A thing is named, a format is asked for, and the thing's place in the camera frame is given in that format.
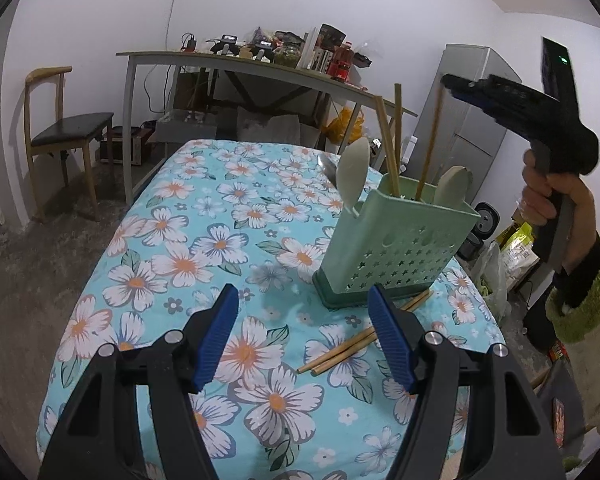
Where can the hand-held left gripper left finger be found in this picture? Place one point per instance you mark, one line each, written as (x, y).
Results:
(215, 342)

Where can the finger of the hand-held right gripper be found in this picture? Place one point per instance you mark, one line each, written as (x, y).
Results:
(505, 101)

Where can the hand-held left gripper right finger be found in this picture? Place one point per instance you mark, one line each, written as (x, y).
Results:
(392, 342)

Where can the wooden chopstick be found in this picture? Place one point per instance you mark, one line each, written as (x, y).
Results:
(330, 354)
(385, 145)
(398, 135)
(430, 140)
(345, 358)

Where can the green plastic utensil holder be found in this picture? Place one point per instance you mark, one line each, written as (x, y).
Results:
(405, 240)

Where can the white rice paddle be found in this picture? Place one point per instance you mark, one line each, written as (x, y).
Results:
(354, 170)

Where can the metal spoon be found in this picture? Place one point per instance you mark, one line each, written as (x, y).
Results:
(330, 167)

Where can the person's right forearm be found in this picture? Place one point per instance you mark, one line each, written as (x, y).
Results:
(595, 290)

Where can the person's right hand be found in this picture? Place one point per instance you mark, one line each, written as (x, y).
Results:
(582, 210)

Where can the silver refrigerator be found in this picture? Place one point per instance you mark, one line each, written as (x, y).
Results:
(480, 110)

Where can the cream plastic spoon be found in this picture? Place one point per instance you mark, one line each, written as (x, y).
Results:
(452, 185)

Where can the floral blue tablecloth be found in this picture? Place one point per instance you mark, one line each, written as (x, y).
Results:
(180, 240)

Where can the plastic bag of greens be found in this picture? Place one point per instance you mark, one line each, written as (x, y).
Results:
(492, 280)

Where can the yellow green bag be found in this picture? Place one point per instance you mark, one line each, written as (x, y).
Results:
(520, 252)

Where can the black rice cooker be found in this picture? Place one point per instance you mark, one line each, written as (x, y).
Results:
(480, 232)

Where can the orange plastic bag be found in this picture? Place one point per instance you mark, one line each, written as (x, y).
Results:
(345, 125)

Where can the red cola bottle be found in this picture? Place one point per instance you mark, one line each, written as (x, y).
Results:
(341, 62)

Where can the dark cardboard box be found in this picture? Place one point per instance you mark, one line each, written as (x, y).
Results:
(332, 35)

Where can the dark brown box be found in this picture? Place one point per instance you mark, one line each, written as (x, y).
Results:
(127, 145)

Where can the clear plastic storage box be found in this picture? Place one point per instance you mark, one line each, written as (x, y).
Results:
(187, 127)

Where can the black hand-held device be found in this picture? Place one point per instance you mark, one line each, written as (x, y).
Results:
(263, 52)
(225, 44)

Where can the wooden chair with black seat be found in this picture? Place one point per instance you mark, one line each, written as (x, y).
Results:
(70, 130)

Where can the grey metal table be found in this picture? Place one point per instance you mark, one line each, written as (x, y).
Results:
(220, 60)

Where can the black power adapter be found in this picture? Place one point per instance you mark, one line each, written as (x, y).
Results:
(190, 42)

